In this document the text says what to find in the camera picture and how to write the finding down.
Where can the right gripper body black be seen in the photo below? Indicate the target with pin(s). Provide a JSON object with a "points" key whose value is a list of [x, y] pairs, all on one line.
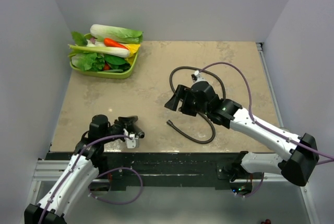
{"points": [[191, 107]]}

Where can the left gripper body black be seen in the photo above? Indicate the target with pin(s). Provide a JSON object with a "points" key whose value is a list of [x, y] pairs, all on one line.
{"points": [[119, 125]]}

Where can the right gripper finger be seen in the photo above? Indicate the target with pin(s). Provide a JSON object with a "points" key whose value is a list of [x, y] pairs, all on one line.
{"points": [[181, 91], [172, 104]]}

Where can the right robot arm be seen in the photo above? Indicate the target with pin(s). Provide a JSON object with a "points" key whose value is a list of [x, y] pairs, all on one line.
{"points": [[291, 154]]}

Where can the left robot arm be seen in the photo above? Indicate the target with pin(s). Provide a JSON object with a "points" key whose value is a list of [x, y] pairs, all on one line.
{"points": [[83, 167]]}

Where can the green plastic tray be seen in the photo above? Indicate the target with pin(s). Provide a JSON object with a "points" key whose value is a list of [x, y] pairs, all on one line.
{"points": [[112, 73]]}

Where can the toy tomato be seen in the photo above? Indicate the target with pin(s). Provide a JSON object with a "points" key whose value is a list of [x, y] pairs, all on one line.
{"points": [[106, 67]]}

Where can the toy spinach leaves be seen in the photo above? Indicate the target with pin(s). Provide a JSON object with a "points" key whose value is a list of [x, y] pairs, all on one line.
{"points": [[116, 62]]}

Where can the toy yellow corn husk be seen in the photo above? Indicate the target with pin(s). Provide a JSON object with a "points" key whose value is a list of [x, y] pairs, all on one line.
{"points": [[133, 49]]}

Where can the toy green lettuce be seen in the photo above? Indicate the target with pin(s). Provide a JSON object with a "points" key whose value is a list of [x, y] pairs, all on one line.
{"points": [[88, 62]]}

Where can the toy leek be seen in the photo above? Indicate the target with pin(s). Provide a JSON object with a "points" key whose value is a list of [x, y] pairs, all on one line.
{"points": [[120, 52]]}

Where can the toy carrot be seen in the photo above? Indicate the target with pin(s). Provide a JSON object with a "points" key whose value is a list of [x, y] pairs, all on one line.
{"points": [[112, 43]]}

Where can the toy napa cabbage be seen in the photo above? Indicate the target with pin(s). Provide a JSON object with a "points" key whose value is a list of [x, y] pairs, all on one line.
{"points": [[122, 35]]}

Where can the toy leaf dark green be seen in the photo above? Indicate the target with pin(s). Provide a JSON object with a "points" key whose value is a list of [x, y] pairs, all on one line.
{"points": [[79, 38]]}

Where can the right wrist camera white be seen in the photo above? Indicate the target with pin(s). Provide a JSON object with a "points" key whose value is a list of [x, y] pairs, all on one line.
{"points": [[197, 77]]}

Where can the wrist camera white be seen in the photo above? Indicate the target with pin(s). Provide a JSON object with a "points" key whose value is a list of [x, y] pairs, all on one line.
{"points": [[131, 139], [197, 77]]}

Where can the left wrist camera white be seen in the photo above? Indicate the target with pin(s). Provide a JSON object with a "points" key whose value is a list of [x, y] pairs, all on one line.
{"points": [[131, 139]]}

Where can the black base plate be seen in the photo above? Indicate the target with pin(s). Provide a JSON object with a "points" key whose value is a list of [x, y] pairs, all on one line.
{"points": [[165, 169]]}

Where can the right side aluminium rail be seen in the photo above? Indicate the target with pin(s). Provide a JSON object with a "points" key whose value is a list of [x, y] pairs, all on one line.
{"points": [[272, 92]]}

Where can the aluminium frame rail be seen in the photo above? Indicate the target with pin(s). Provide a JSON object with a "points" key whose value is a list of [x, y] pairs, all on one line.
{"points": [[277, 201]]}

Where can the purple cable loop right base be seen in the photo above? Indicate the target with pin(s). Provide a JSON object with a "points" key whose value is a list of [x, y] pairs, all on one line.
{"points": [[243, 197]]}

